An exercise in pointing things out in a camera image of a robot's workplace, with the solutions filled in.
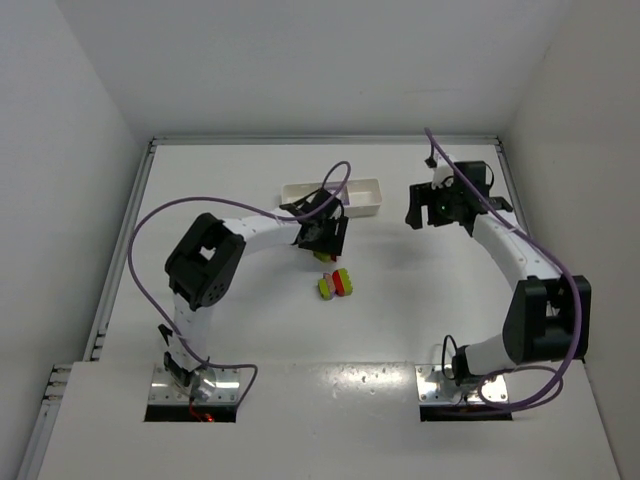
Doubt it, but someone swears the red and green rounded lego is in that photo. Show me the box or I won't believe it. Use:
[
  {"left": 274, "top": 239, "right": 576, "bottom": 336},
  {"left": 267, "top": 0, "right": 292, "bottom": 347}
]
[{"left": 313, "top": 251, "right": 338, "bottom": 263}]

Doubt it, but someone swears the green red purple lego stack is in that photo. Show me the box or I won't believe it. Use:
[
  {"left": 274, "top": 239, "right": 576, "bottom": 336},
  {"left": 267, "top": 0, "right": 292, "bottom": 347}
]
[{"left": 317, "top": 268, "right": 354, "bottom": 301}]

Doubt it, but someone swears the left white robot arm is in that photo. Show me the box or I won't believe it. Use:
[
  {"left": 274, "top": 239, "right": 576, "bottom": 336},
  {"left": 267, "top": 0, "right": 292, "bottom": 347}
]
[{"left": 162, "top": 188, "right": 348, "bottom": 389}]

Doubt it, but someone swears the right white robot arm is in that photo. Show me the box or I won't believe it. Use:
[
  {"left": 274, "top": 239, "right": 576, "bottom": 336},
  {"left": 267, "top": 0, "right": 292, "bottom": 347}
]
[{"left": 405, "top": 159, "right": 592, "bottom": 383}]

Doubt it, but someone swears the white three-compartment tray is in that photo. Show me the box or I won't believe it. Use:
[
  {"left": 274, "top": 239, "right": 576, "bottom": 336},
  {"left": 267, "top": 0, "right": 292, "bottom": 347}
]
[{"left": 281, "top": 178, "right": 382, "bottom": 218}]

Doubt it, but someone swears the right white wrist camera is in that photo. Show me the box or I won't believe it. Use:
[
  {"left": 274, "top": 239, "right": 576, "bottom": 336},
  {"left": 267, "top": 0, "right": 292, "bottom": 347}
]
[{"left": 429, "top": 153, "right": 455, "bottom": 189}]

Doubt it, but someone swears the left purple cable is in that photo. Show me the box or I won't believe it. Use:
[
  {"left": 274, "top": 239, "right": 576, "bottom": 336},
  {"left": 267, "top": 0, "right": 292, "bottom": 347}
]
[{"left": 127, "top": 160, "right": 259, "bottom": 401}]

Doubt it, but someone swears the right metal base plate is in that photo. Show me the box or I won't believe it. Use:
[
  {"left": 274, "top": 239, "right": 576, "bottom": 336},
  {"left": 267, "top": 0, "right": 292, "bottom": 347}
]
[{"left": 415, "top": 364, "right": 509, "bottom": 407}]

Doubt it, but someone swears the metal base plate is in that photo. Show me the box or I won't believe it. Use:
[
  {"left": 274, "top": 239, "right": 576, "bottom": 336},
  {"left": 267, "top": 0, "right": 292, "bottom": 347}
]
[
  {"left": 415, "top": 364, "right": 509, "bottom": 407},
  {"left": 148, "top": 366, "right": 240, "bottom": 407}
]

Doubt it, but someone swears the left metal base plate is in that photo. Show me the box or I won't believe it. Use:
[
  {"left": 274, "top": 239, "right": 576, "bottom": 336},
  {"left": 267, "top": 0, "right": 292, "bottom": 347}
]
[{"left": 148, "top": 366, "right": 240, "bottom": 407}]

